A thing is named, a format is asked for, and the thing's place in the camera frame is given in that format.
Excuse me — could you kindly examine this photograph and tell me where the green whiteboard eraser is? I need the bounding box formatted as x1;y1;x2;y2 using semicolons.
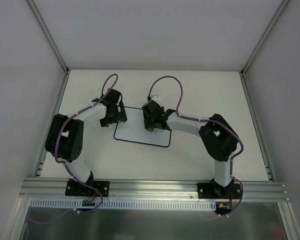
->
146;127;154;132

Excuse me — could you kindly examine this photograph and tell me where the small black-framed whiteboard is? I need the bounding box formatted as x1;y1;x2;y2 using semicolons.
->
113;107;172;148

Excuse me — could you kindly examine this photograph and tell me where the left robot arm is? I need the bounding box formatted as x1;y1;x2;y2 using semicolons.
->
45;89;128;196

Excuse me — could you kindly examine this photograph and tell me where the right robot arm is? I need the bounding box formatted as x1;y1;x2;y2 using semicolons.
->
141;100;240;198

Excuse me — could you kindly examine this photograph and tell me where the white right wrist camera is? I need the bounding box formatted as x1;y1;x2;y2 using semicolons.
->
150;94;161;101

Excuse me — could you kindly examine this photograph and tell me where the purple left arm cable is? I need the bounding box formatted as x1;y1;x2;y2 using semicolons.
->
27;73;119;224

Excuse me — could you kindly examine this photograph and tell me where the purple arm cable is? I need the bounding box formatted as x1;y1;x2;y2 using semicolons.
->
147;75;245;218
27;73;119;224

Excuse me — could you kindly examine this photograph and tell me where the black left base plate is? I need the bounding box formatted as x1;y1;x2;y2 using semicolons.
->
65;179;110;197

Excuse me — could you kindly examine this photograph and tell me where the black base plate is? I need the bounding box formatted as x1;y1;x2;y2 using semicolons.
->
196;179;243;200
65;179;110;197

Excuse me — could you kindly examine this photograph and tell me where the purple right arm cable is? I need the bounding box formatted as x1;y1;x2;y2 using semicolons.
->
147;75;245;218

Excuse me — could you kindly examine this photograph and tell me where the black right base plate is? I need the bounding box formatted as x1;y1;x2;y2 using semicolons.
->
196;179;243;200

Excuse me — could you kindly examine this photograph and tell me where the white slotted cable duct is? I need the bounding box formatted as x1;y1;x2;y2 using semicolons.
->
29;198;217;212

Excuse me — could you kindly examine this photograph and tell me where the left aluminium frame post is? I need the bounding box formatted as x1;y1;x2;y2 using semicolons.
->
25;0;69;178

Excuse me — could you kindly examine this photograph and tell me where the aluminium frame post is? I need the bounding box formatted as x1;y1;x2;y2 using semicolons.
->
25;0;69;178
240;0;291;182

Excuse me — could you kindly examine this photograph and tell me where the aluminium mounting rail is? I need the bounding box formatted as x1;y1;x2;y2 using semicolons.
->
19;177;290;202

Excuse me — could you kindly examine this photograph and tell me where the right aluminium frame post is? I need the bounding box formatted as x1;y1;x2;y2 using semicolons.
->
240;0;291;182

